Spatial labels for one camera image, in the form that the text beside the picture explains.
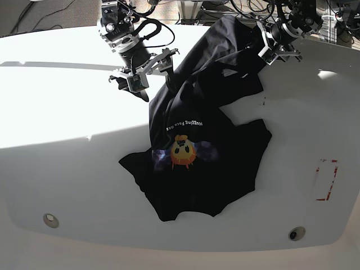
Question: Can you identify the red tape rectangle marking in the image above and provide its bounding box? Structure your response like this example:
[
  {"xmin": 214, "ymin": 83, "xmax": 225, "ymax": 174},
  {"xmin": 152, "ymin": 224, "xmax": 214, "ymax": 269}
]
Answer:
[{"xmin": 313, "ymin": 159, "xmax": 339, "ymax": 201}]

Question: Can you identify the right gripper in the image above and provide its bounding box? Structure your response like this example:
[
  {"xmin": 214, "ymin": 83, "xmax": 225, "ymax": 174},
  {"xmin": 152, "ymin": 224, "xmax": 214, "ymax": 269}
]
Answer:
[{"xmin": 108, "ymin": 38, "xmax": 179, "ymax": 102}]

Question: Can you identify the table grommet hole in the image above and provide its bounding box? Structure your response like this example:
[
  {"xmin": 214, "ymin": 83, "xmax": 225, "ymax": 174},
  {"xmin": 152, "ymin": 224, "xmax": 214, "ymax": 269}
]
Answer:
[
  {"xmin": 43, "ymin": 213, "xmax": 60, "ymax": 228},
  {"xmin": 288, "ymin": 227, "xmax": 306, "ymax": 241}
]

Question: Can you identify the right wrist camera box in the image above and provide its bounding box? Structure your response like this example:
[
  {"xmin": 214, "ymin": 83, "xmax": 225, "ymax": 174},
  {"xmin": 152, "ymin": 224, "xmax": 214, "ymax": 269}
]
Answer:
[{"xmin": 126, "ymin": 73, "xmax": 149, "ymax": 93}]

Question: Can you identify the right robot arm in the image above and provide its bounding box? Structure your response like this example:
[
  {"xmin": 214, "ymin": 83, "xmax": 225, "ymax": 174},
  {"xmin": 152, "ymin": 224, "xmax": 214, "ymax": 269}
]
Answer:
[{"xmin": 97, "ymin": 1, "xmax": 178, "ymax": 102}]

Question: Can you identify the right table grommet hole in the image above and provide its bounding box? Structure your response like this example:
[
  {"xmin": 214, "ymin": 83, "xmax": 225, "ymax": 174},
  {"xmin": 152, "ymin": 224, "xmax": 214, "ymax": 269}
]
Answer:
[{"xmin": 288, "ymin": 227, "xmax": 306, "ymax": 241}]

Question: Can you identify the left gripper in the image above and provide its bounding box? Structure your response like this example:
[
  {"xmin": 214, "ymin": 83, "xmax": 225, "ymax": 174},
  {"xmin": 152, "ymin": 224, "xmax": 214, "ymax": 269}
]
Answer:
[{"xmin": 256, "ymin": 22, "xmax": 303, "ymax": 62}]

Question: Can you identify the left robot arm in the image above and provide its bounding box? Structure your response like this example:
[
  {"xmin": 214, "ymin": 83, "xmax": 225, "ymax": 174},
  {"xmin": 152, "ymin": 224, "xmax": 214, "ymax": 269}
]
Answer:
[{"xmin": 256, "ymin": 1, "xmax": 323, "ymax": 65}]

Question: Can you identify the left table grommet hole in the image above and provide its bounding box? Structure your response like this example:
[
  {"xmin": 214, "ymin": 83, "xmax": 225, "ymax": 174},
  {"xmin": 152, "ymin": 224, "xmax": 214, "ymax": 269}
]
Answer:
[{"xmin": 43, "ymin": 213, "xmax": 60, "ymax": 228}]

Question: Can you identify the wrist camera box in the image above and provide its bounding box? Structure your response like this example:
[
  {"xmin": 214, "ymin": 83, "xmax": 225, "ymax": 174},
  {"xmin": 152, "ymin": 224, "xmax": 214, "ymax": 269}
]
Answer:
[
  {"xmin": 126, "ymin": 73, "xmax": 149, "ymax": 93},
  {"xmin": 261, "ymin": 51, "xmax": 278, "ymax": 65}
]

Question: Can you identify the black printed t-shirt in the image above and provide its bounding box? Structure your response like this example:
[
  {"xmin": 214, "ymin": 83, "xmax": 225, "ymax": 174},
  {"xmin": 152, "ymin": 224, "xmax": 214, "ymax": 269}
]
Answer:
[{"xmin": 119, "ymin": 16, "xmax": 272, "ymax": 222}]

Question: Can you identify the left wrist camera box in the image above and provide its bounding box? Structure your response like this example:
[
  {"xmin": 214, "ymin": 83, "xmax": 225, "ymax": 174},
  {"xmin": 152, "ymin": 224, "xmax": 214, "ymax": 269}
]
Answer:
[{"xmin": 261, "ymin": 51, "xmax": 278, "ymax": 65}]

